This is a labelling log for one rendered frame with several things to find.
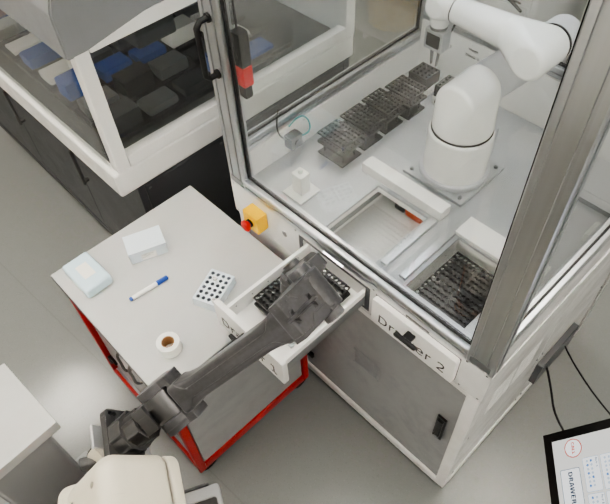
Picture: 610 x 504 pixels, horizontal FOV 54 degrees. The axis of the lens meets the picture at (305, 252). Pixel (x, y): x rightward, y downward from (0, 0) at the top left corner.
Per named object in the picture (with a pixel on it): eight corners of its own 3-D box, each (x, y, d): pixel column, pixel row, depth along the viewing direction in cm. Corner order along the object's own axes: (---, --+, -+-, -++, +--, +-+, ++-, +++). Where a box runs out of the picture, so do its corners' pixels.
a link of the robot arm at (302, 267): (283, 280, 101) (324, 329, 102) (309, 258, 101) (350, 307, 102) (279, 266, 144) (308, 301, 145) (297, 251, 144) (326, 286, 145)
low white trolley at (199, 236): (204, 485, 229) (159, 398, 169) (115, 380, 258) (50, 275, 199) (313, 385, 253) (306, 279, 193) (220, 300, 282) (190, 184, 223)
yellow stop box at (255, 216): (257, 236, 195) (254, 222, 190) (242, 225, 199) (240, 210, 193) (268, 228, 197) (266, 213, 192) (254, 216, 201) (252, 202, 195)
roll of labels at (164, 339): (185, 340, 181) (182, 333, 178) (177, 360, 177) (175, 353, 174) (163, 336, 182) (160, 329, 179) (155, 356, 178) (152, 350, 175)
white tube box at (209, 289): (217, 313, 187) (215, 306, 184) (194, 304, 189) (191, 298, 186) (236, 283, 194) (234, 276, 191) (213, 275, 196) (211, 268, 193)
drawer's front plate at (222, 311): (284, 385, 164) (282, 365, 156) (218, 321, 178) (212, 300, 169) (289, 380, 165) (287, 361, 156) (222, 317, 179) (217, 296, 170)
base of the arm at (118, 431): (99, 411, 120) (105, 468, 112) (124, 390, 117) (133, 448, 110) (134, 417, 126) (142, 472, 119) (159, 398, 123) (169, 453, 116)
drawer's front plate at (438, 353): (450, 383, 163) (456, 363, 154) (370, 319, 176) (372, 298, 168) (454, 379, 163) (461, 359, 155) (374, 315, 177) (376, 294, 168)
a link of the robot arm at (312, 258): (288, 264, 139) (312, 292, 139) (320, 236, 144) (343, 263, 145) (270, 276, 149) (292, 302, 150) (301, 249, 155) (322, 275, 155)
